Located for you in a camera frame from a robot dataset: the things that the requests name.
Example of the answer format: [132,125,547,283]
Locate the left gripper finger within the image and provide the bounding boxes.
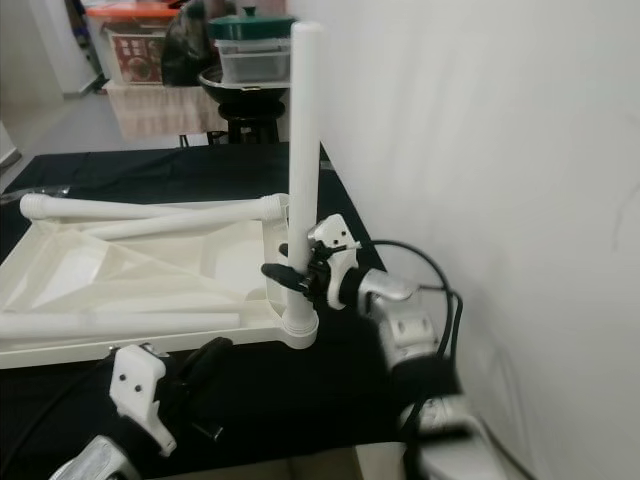
[199,335,235,392]
[177,338,214,390]

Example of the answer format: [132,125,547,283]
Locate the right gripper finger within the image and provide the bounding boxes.
[259,259,312,296]

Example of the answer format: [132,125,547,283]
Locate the black tablecloth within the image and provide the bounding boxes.
[0,143,421,480]

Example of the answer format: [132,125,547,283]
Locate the white plastic table top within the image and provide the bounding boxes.
[0,195,321,369]

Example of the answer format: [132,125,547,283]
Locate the clear container green lid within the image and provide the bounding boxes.
[208,5,296,86]

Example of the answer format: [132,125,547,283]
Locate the black plastic bag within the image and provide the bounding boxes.
[160,0,221,86]

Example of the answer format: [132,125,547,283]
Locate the red print box orange lid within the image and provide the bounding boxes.
[85,0,176,86]

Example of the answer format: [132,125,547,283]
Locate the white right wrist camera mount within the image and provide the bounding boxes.
[305,213,361,309]

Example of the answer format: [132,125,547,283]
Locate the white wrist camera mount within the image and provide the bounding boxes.
[110,343,169,457]
[305,213,361,309]

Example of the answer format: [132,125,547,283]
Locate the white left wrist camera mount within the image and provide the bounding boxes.
[110,343,169,457]

